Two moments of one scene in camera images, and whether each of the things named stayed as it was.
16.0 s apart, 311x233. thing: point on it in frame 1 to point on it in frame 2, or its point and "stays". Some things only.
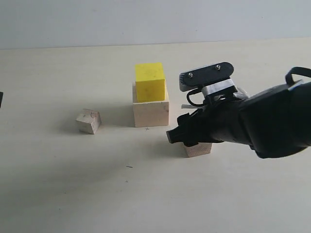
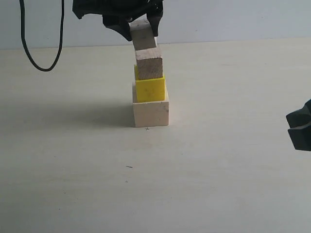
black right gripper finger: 185,134 to 301,138
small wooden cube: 89,121 to 142,36
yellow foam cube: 150,81 stays
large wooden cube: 150,113 stays
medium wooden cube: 201,148 to 149,63
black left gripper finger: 1,98 to 117,14
